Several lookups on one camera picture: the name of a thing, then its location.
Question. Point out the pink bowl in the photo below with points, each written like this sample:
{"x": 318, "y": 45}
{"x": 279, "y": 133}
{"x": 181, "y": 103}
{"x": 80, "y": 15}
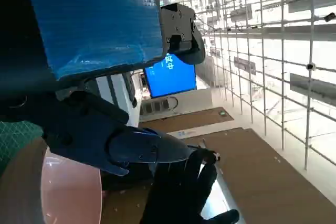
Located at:
{"x": 71, "y": 195}

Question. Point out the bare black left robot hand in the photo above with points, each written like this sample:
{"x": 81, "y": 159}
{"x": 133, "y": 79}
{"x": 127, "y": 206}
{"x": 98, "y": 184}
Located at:
{"x": 92, "y": 24}

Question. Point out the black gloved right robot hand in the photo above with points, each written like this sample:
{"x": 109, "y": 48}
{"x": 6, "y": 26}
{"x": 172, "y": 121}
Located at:
{"x": 173, "y": 197}

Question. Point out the large blue screen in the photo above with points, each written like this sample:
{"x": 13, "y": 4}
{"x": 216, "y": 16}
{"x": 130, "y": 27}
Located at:
{"x": 173, "y": 79}

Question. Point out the green cutting mat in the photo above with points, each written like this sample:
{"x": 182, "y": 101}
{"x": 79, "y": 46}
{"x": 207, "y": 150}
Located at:
{"x": 15, "y": 140}

